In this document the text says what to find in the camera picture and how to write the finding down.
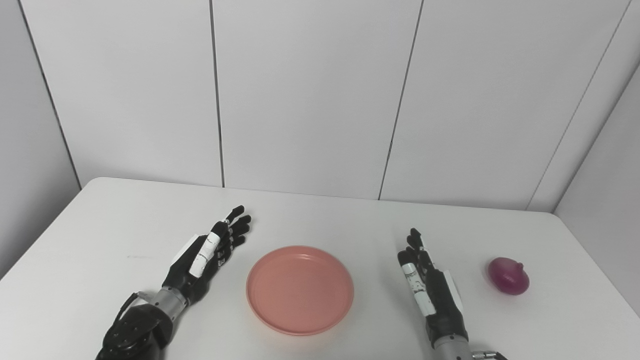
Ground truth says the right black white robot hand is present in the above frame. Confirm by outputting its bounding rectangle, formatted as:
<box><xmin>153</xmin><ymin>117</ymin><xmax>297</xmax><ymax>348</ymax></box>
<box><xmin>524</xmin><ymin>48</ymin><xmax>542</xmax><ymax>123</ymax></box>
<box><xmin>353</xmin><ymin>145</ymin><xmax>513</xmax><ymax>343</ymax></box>
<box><xmin>397</xmin><ymin>228</ymin><xmax>470</xmax><ymax>351</ymax></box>

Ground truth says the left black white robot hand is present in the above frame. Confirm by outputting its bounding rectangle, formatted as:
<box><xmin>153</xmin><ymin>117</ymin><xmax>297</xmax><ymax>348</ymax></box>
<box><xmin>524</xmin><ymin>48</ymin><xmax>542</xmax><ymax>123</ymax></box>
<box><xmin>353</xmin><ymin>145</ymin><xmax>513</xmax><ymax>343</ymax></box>
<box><xmin>160</xmin><ymin>204</ymin><xmax>252</xmax><ymax>307</ymax></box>

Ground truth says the purple red onion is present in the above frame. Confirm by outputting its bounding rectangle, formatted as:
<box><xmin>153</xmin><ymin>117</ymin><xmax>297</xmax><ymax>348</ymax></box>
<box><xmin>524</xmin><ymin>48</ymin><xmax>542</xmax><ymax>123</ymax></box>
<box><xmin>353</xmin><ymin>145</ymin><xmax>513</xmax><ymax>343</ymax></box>
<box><xmin>487</xmin><ymin>256</ymin><xmax>531</xmax><ymax>296</ymax></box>

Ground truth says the pink round plate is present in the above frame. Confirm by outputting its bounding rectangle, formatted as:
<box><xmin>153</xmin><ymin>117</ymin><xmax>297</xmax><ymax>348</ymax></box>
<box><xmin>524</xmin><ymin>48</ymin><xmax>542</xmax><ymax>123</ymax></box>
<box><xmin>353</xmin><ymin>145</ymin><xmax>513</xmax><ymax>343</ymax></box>
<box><xmin>245</xmin><ymin>245</ymin><xmax>355</xmax><ymax>337</ymax></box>

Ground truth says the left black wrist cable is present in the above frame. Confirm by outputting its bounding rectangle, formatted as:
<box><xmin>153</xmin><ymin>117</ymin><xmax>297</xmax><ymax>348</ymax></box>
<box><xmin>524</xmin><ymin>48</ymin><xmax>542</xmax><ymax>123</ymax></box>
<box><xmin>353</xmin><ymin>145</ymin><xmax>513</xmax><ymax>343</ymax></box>
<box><xmin>112</xmin><ymin>291</ymin><xmax>159</xmax><ymax>327</ymax></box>

